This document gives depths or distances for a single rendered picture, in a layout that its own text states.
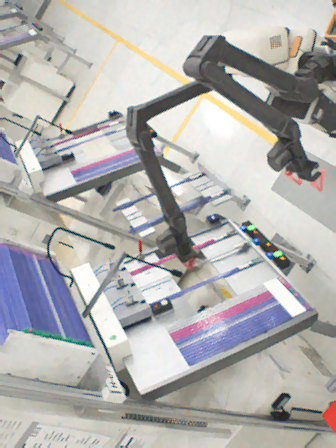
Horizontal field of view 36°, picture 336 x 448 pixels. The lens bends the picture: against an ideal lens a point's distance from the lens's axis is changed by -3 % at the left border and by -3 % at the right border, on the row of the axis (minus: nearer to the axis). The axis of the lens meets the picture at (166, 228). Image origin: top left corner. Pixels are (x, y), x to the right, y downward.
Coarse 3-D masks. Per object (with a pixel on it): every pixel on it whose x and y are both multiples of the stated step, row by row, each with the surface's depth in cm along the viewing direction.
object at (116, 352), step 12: (84, 264) 219; (84, 276) 213; (84, 288) 207; (96, 288) 206; (84, 300) 207; (96, 312) 196; (108, 312) 195; (96, 324) 191; (108, 324) 190; (108, 336) 185; (120, 336) 184; (108, 348) 181; (120, 348) 183; (120, 360) 187
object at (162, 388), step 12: (312, 312) 189; (288, 324) 186; (300, 324) 188; (312, 324) 191; (264, 336) 183; (276, 336) 185; (288, 336) 188; (240, 348) 181; (252, 348) 183; (264, 348) 186; (216, 360) 178; (228, 360) 181; (240, 360) 184; (192, 372) 176; (204, 372) 179; (156, 384) 174; (168, 384) 174; (180, 384) 177; (144, 396) 172; (156, 396) 175
